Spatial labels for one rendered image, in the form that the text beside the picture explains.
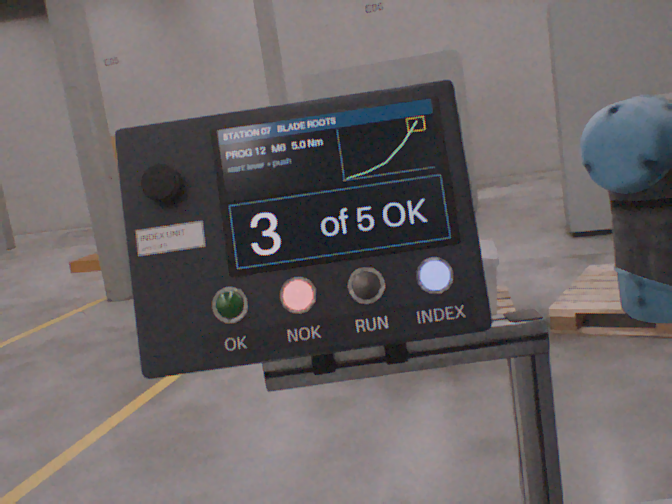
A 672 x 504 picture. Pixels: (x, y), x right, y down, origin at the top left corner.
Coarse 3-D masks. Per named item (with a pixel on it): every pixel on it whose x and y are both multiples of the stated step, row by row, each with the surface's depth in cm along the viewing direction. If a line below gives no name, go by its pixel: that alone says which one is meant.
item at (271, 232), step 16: (240, 208) 51; (256, 208) 51; (272, 208) 51; (288, 208) 51; (240, 224) 51; (256, 224) 51; (272, 224) 51; (288, 224) 51; (240, 240) 51; (256, 240) 51; (272, 240) 51; (288, 240) 51; (240, 256) 51; (256, 256) 51; (272, 256) 51; (288, 256) 51
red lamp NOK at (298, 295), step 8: (288, 280) 50; (296, 280) 50; (304, 280) 50; (288, 288) 50; (296, 288) 50; (304, 288) 50; (312, 288) 50; (280, 296) 50; (288, 296) 50; (296, 296) 50; (304, 296) 50; (312, 296) 50; (288, 304) 50; (296, 304) 50; (304, 304) 50; (312, 304) 50; (296, 312) 50; (304, 312) 50
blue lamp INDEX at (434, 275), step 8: (424, 264) 50; (432, 264) 50; (440, 264) 50; (448, 264) 50; (416, 272) 50; (424, 272) 50; (432, 272) 50; (440, 272) 50; (448, 272) 50; (424, 280) 50; (432, 280) 50; (440, 280) 49; (448, 280) 50; (424, 288) 50; (432, 288) 50; (440, 288) 50
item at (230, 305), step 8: (224, 288) 51; (232, 288) 51; (216, 296) 51; (224, 296) 50; (232, 296) 50; (240, 296) 50; (216, 304) 50; (224, 304) 50; (232, 304) 50; (240, 304) 50; (248, 304) 51; (216, 312) 50; (224, 312) 50; (232, 312) 50; (240, 312) 50; (224, 320) 50; (232, 320) 50; (240, 320) 51
